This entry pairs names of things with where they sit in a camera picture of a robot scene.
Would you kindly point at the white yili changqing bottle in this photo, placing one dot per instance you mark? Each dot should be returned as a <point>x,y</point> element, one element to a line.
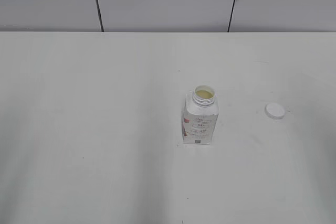
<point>199,116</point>

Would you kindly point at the white round bottle cap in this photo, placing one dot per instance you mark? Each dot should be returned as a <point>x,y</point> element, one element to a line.
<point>275,111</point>

